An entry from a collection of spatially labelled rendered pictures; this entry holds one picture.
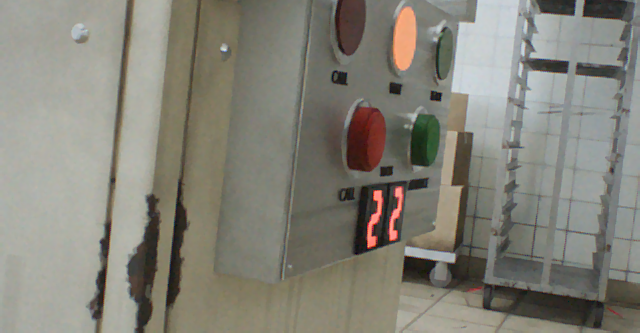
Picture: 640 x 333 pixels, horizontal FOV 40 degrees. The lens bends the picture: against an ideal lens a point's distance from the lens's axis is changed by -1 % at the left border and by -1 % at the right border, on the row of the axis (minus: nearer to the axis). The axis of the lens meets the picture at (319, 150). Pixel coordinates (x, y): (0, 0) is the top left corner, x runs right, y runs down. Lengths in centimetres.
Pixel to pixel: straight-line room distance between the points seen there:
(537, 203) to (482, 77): 67
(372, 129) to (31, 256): 16
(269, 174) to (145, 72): 7
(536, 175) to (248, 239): 412
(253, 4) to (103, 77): 7
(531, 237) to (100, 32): 420
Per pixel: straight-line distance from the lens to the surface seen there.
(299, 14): 36
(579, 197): 445
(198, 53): 34
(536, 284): 374
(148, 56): 33
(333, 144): 39
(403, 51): 46
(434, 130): 51
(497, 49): 450
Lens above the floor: 77
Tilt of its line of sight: 3 degrees down
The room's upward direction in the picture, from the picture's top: 6 degrees clockwise
